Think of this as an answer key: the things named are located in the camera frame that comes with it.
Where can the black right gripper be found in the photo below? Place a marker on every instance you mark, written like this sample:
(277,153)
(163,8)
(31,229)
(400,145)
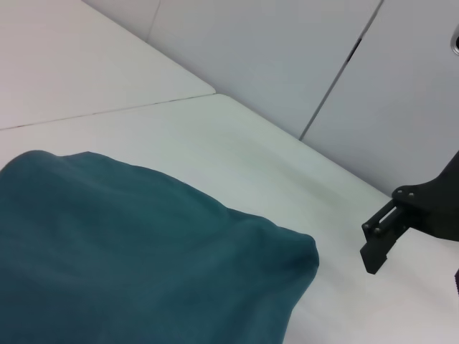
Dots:
(437,208)

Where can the teal blue shirt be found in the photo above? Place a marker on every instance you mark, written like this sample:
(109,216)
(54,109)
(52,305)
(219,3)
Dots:
(143,251)

